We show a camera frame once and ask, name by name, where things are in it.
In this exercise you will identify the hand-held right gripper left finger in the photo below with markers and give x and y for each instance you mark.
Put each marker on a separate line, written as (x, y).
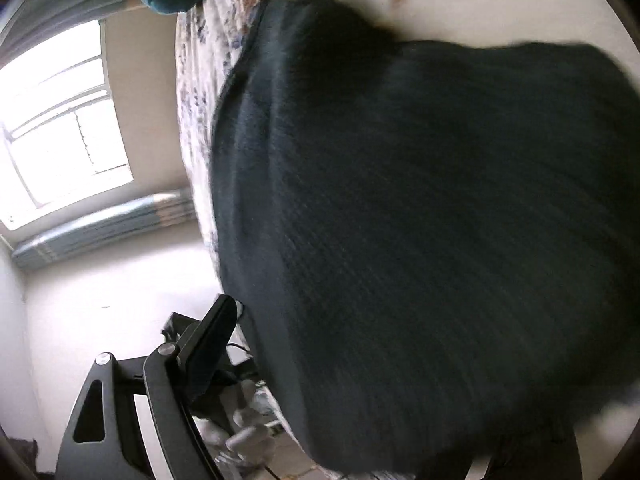
(210, 345)

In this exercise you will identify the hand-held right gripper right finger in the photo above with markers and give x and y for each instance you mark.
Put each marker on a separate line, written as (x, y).
(530, 460)

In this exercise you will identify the black knit garment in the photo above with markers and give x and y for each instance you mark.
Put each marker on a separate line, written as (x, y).
(425, 210)

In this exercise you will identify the black stand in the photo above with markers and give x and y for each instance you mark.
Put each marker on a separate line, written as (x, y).
(220, 390)

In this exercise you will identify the white plastic bag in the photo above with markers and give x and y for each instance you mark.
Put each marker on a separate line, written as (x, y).
(250, 435)

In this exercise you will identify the floral printed blanket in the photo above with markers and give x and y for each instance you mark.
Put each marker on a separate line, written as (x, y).
(200, 85)

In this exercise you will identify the window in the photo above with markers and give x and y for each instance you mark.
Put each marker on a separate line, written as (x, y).
(55, 125)

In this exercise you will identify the grey curtain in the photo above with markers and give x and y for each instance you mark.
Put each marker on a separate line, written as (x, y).
(50, 5)

